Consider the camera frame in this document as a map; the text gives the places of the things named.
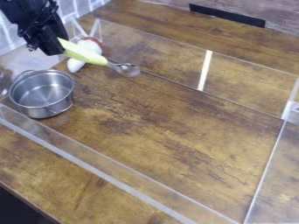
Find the white toy mushroom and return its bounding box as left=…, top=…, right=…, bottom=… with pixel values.
left=67, top=39, right=103, bottom=74

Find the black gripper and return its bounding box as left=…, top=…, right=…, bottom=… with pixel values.
left=0, top=0, right=69, bottom=56

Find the clear acrylic stand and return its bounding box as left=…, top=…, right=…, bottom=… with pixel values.
left=65, top=18, right=104, bottom=49

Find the black bar on table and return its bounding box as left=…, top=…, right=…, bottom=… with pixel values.
left=190, top=3, right=267, bottom=28

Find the small steel pot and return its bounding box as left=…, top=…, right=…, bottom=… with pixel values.
left=9, top=69, right=75, bottom=119

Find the green handled metal spoon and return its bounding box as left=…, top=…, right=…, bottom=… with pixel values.
left=59, top=38, right=141, bottom=78

